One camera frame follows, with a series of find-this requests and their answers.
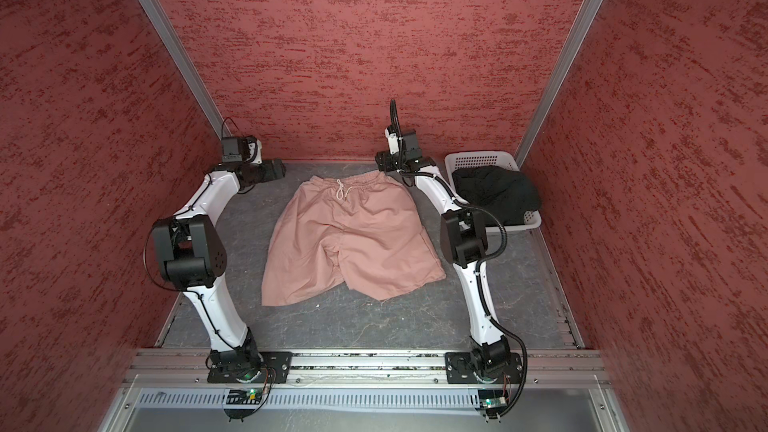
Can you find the right aluminium corner post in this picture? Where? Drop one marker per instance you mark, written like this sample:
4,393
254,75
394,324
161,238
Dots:
581,25

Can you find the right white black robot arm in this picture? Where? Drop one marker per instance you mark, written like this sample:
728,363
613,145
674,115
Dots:
463,242

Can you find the right green circuit board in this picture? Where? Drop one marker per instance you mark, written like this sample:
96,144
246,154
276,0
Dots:
492,400

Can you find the pink shorts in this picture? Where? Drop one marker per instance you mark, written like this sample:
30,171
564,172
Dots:
362,231

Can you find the left aluminium corner post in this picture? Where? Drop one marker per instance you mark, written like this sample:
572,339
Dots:
164,28

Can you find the white plastic basket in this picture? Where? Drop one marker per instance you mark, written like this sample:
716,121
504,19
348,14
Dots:
505,160

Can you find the black shorts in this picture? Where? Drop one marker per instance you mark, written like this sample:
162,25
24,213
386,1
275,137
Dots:
507,194

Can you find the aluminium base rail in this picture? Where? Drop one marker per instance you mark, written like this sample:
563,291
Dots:
367,367

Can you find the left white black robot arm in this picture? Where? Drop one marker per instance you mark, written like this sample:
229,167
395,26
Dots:
192,260

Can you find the aluminium corner post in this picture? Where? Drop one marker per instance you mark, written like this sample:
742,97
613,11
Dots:
164,28
581,25

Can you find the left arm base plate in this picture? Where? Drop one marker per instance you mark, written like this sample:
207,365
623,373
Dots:
277,366

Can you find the green circuit board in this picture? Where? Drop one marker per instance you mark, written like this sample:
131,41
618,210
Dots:
243,397
492,400

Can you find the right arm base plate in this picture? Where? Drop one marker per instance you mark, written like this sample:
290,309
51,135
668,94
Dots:
462,367

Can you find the white slotted cable duct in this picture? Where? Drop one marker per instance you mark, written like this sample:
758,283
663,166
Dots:
388,400

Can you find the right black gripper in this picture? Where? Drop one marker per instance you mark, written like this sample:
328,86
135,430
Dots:
386,161

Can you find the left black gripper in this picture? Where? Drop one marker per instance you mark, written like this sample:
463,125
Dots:
269,174

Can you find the left green circuit board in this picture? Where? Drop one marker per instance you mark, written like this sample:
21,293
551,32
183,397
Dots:
243,397

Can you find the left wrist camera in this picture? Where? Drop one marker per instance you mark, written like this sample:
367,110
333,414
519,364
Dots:
241,149

